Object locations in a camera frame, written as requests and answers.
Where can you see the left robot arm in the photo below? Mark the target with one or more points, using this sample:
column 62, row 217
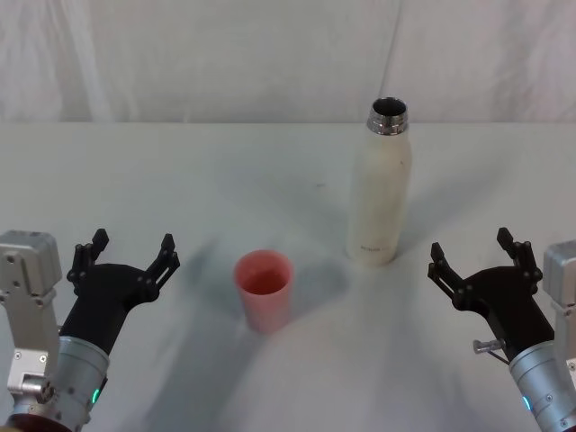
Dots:
column 27, row 288

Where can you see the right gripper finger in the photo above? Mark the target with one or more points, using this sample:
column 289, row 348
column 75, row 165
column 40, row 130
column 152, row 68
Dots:
column 522, row 256
column 443, row 272

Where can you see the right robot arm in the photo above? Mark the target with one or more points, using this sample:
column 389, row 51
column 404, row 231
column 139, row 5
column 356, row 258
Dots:
column 560, row 315

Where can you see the white curtain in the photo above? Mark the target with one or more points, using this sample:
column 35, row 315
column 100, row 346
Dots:
column 225, row 54

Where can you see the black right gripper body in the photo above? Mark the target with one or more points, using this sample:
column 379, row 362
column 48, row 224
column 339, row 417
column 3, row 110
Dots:
column 508, row 297

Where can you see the cream vacuum bottle steel neck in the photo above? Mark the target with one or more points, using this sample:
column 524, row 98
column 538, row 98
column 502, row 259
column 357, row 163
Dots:
column 380, row 202

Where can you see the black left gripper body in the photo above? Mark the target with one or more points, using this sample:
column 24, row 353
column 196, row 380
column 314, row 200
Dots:
column 105, row 292

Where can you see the pink plastic cup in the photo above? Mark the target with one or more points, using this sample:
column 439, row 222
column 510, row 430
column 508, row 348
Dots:
column 265, row 306

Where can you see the white table cloth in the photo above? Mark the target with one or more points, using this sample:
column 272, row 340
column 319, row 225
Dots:
column 180, row 180

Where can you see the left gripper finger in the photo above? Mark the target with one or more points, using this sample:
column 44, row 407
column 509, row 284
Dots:
column 162, row 263
column 85, row 256

